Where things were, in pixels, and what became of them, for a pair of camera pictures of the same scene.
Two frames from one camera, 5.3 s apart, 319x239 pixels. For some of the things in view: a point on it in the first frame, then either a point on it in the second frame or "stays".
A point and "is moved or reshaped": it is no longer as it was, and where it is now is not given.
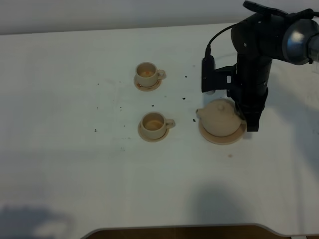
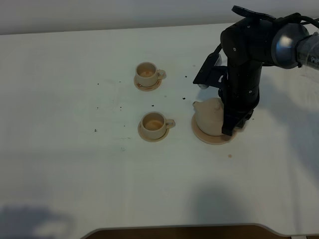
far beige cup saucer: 148,88 stays
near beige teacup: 154,124 stays
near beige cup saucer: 151,140 stays
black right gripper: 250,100 to 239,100
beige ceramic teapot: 220,117 is moved or reshaped
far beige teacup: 147,74 stays
